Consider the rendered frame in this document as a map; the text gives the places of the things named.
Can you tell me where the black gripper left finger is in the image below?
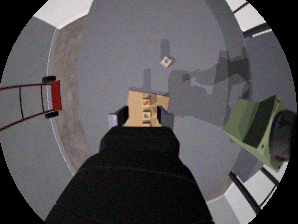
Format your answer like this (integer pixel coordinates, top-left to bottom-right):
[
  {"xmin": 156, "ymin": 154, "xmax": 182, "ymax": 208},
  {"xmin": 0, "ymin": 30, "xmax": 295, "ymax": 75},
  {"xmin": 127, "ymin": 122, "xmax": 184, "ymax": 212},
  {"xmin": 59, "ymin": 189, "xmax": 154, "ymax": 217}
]
[{"xmin": 108, "ymin": 106, "xmax": 129, "ymax": 129}]

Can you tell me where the tan flat mat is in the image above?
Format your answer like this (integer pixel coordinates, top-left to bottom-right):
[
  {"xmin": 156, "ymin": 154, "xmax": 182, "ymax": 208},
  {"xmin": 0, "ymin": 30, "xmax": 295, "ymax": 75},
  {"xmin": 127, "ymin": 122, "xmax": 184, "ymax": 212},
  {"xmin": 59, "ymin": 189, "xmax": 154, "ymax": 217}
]
[{"xmin": 125, "ymin": 90, "xmax": 170, "ymax": 127}]

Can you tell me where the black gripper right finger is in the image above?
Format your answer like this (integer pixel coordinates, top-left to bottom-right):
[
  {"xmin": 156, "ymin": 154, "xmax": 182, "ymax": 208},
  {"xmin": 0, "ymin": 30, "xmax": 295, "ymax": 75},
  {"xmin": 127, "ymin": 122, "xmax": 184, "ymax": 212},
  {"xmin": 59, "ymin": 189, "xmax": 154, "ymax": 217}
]
[{"xmin": 157, "ymin": 106, "xmax": 174, "ymax": 131}]

